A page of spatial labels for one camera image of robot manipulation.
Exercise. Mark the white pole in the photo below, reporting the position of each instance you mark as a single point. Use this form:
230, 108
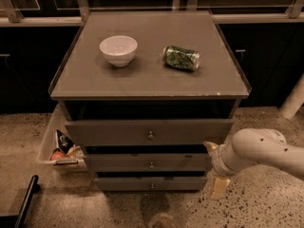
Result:
294, 101

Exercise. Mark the clear plastic bin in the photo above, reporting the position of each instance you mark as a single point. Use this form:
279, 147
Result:
48, 145

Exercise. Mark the white ceramic bowl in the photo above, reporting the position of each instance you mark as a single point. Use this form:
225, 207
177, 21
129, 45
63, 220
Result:
119, 50

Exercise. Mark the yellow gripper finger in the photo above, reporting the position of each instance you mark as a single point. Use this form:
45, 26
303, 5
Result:
210, 146
220, 184

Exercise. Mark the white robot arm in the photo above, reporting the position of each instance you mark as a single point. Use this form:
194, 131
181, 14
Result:
249, 147

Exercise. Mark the dark snack bag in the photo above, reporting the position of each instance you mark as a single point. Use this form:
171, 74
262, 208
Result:
63, 142

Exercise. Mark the black bar object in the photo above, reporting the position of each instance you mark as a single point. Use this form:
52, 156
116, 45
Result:
17, 220

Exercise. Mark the red apple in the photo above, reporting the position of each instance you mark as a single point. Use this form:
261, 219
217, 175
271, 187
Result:
57, 155

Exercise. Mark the green soda can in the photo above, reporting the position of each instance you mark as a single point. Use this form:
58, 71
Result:
181, 58

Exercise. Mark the grey top drawer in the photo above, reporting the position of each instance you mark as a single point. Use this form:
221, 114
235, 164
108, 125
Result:
148, 132

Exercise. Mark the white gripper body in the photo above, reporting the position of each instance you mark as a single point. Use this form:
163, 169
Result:
217, 160

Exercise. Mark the metal window frame rail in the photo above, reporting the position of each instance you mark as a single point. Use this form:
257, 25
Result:
21, 13

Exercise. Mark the grey drawer cabinet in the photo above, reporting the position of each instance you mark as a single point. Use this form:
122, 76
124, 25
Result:
87, 87

